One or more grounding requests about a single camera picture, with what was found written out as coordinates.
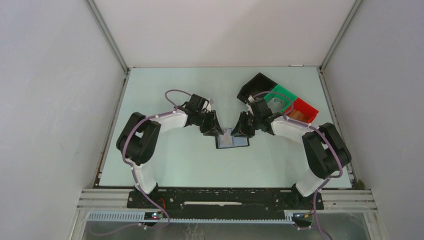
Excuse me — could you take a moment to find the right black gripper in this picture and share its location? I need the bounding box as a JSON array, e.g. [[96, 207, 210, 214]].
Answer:
[[230, 111, 261, 138]]

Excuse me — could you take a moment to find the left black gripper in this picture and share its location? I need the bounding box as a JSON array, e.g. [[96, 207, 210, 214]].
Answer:
[[194, 110, 224, 138]]

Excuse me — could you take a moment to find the black card holder wallet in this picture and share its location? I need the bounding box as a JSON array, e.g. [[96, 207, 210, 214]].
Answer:
[[215, 128, 250, 149]]

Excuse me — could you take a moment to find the white card with grey stripe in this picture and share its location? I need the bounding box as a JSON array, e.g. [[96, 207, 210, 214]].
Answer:
[[218, 128, 233, 148]]

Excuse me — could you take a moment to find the black plastic bin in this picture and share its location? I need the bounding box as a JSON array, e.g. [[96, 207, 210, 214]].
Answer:
[[236, 72, 278, 104]]

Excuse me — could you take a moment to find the green plastic bin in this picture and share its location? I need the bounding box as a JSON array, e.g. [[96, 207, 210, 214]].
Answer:
[[263, 84, 298, 113]]

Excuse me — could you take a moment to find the orange card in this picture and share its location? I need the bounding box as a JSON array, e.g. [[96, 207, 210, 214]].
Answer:
[[288, 109, 307, 123]]

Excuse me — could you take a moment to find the red plastic bin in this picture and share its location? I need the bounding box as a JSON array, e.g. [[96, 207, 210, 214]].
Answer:
[[284, 97, 319, 124]]

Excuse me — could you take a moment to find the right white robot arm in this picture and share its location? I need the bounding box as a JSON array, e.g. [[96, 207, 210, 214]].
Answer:
[[231, 98, 352, 209]]

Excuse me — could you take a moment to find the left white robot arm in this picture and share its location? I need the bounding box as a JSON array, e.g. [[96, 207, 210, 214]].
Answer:
[[116, 94, 224, 208]]

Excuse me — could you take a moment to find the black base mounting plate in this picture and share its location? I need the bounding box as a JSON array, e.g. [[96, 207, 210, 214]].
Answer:
[[126, 187, 324, 221]]

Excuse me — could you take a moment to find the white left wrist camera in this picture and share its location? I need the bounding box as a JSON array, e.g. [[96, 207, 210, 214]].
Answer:
[[202, 98, 214, 112]]

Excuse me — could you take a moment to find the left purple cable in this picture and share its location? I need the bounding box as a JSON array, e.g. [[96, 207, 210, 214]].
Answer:
[[121, 89, 193, 230]]

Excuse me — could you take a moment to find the aluminium frame rail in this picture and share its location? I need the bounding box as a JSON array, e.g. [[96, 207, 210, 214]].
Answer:
[[77, 187, 377, 224]]

